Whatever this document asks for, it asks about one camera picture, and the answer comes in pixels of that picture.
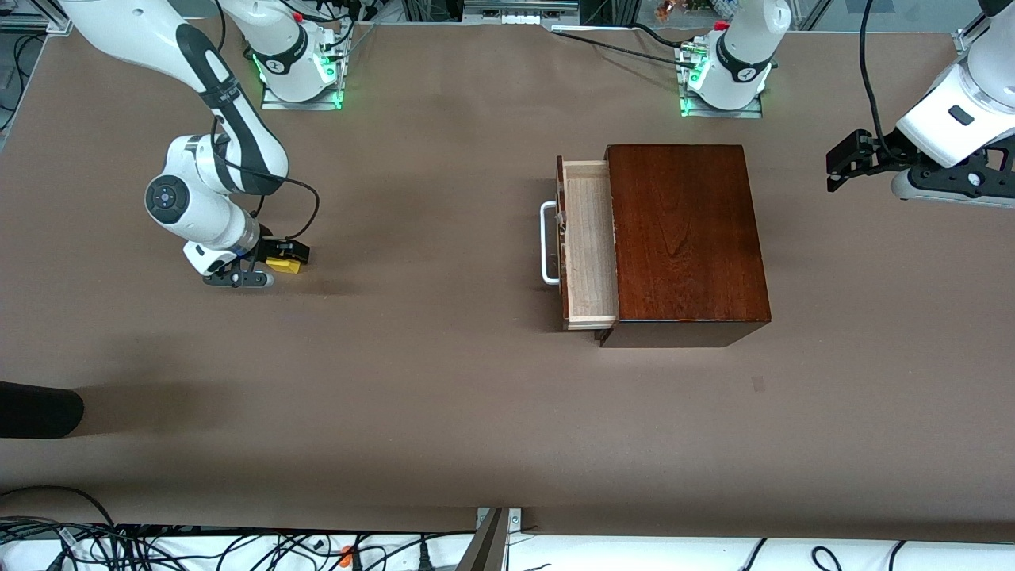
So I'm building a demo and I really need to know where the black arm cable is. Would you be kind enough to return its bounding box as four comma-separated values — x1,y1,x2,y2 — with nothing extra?
210,115,321,243
860,0,886,140

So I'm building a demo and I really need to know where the black looped cable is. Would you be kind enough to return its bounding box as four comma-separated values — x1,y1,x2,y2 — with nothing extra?
0,485,117,529

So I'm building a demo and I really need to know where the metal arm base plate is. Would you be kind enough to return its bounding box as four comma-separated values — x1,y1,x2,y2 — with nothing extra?
260,24,351,111
676,44,764,120

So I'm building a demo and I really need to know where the aluminium post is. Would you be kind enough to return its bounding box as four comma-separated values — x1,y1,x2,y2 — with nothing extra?
456,508,524,571

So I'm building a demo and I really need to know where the black rounded object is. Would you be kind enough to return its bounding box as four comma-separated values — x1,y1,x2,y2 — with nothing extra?
0,381,85,439

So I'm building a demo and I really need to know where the black table cable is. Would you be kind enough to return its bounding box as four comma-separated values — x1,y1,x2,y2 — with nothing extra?
551,22,692,69

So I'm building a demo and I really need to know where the dark brown wooden cabinet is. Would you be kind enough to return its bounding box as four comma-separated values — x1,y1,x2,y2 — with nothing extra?
595,144,772,348

